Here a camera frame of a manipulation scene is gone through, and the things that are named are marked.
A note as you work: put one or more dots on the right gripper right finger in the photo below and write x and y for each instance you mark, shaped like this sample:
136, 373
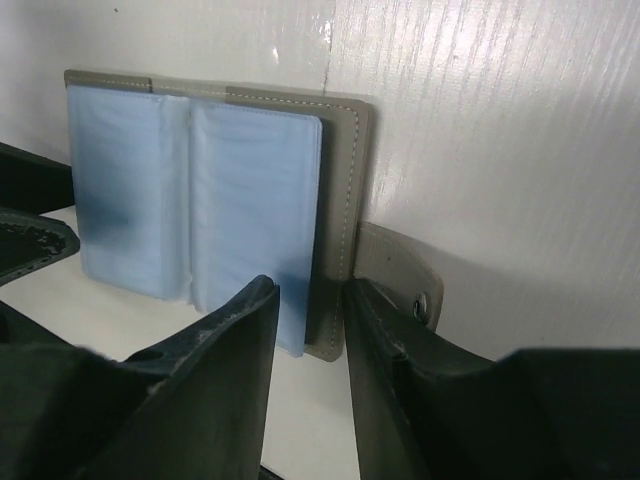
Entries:
425, 408

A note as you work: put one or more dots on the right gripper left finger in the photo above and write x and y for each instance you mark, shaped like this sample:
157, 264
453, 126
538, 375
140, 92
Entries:
192, 406

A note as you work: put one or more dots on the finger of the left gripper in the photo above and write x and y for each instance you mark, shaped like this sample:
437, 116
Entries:
31, 242
30, 182

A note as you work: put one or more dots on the grey leather card holder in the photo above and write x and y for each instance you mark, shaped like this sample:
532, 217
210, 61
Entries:
185, 190

